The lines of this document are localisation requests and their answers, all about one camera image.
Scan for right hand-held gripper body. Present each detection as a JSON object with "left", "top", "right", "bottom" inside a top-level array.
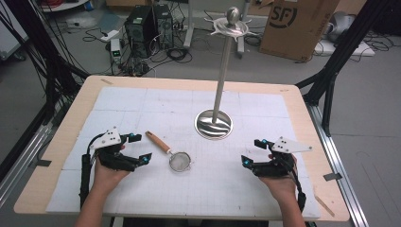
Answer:
[{"left": 252, "top": 135, "right": 314, "bottom": 179}]

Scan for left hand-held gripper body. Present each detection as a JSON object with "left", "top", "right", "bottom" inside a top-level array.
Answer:
[{"left": 89, "top": 126, "right": 140, "bottom": 173}]

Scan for wooden-handled mesh strainer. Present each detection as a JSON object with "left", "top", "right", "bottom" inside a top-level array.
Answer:
[{"left": 144, "top": 130, "right": 193, "bottom": 173}]

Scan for steel utensil stand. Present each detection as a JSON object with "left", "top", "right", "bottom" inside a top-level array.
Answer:
[{"left": 194, "top": 6, "right": 258, "bottom": 141}]

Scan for person's left hand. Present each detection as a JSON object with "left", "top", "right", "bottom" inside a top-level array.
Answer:
[{"left": 92, "top": 144, "right": 131, "bottom": 194}]

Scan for person's right hand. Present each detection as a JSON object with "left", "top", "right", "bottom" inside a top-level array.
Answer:
[{"left": 258, "top": 152, "right": 299, "bottom": 206}]

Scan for white grid mat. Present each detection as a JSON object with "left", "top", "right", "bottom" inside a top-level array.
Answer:
[{"left": 45, "top": 86, "right": 322, "bottom": 221}]

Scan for white device with green light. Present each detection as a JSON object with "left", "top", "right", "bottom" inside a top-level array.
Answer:
[{"left": 110, "top": 38, "right": 123, "bottom": 64}]

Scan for white power strip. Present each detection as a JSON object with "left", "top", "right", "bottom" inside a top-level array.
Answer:
[{"left": 99, "top": 29, "right": 121, "bottom": 43}]

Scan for large black computer tower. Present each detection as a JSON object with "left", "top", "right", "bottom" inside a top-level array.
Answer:
[{"left": 124, "top": 5, "right": 159, "bottom": 60}]

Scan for brown cardboard box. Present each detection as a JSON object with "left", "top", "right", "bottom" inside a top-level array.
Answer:
[{"left": 258, "top": 0, "right": 341, "bottom": 62}]

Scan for white flat board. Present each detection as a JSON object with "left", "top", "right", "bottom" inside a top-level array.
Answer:
[{"left": 313, "top": 39, "right": 376, "bottom": 58}]

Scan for slim black computer tower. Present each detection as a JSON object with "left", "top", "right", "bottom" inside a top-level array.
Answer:
[{"left": 153, "top": 3, "right": 175, "bottom": 50}]

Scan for grey rounded appliance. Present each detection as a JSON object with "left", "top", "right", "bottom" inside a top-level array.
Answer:
[{"left": 325, "top": 11, "right": 357, "bottom": 43}]

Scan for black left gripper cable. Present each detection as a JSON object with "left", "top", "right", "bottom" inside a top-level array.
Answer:
[{"left": 78, "top": 133, "right": 106, "bottom": 210}]

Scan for aluminium rail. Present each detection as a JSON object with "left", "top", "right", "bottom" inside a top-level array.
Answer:
[
  {"left": 305, "top": 103, "right": 371, "bottom": 227},
  {"left": 0, "top": 102, "right": 65, "bottom": 207}
]

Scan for black metal frame stand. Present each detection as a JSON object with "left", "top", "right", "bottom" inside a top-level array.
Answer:
[
  {"left": 0, "top": 0, "right": 90, "bottom": 183},
  {"left": 295, "top": 0, "right": 392, "bottom": 137}
]

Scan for coiled black floor cable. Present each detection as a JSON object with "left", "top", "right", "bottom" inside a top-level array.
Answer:
[{"left": 166, "top": 46, "right": 194, "bottom": 64}]

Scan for white metal stand post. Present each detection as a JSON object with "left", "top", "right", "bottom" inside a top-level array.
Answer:
[
  {"left": 183, "top": 0, "right": 196, "bottom": 49},
  {"left": 235, "top": 0, "right": 251, "bottom": 60}
]

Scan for tangled black floor cables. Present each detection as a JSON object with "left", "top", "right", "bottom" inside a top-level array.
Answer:
[{"left": 361, "top": 30, "right": 399, "bottom": 54}]

